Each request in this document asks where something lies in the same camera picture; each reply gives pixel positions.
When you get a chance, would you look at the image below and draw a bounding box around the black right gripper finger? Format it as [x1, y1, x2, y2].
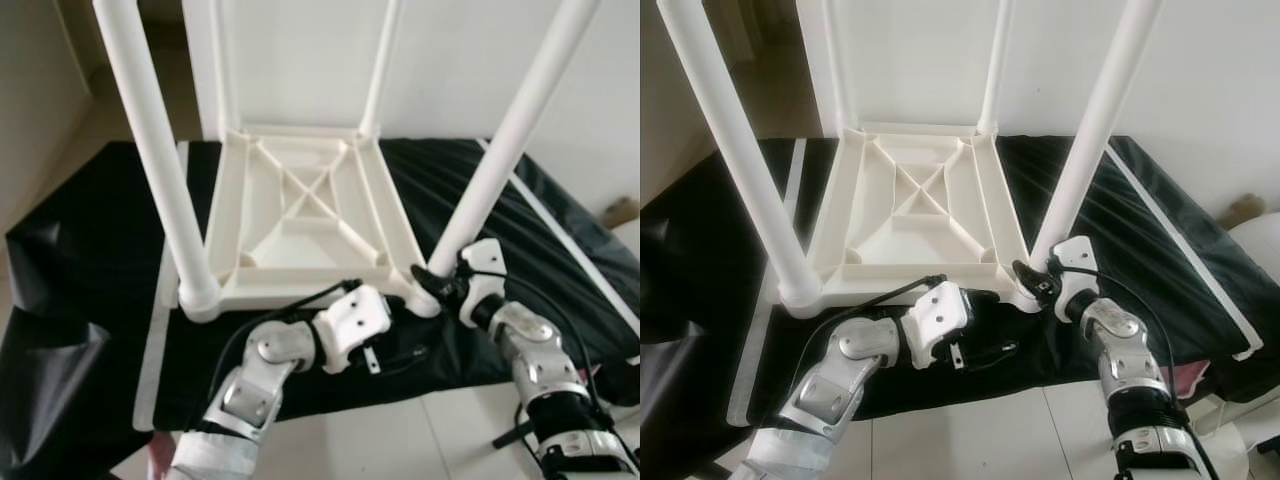
[409, 262, 452, 300]
[1011, 259, 1047, 297]

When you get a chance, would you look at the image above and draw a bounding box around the white plastic table top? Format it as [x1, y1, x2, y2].
[800, 122, 1042, 314]
[180, 125, 442, 322]

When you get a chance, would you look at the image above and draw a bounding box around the black tablecloth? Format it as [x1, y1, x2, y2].
[0, 137, 641, 480]
[640, 135, 1280, 480]

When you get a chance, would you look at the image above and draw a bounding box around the white tape strip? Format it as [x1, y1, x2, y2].
[1105, 145, 1267, 364]
[726, 137, 810, 427]
[478, 138, 641, 337]
[131, 141, 192, 432]

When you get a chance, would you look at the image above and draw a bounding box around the black metal table leg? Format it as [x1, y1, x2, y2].
[492, 424, 538, 452]

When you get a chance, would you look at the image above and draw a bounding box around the white rounded object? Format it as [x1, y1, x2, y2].
[1225, 215, 1280, 283]

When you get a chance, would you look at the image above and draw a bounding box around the white floor fan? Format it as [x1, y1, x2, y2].
[1195, 395, 1280, 480]

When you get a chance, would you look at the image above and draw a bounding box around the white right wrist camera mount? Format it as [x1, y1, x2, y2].
[457, 238, 507, 327]
[1049, 235, 1102, 322]

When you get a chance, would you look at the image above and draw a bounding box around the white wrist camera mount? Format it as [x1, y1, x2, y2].
[312, 283, 394, 375]
[1049, 235, 1102, 322]
[900, 282, 974, 370]
[457, 238, 507, 327]

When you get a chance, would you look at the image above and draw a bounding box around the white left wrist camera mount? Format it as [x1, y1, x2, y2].
[900, 282, 974, 370]
[312, 283, 394, 375]

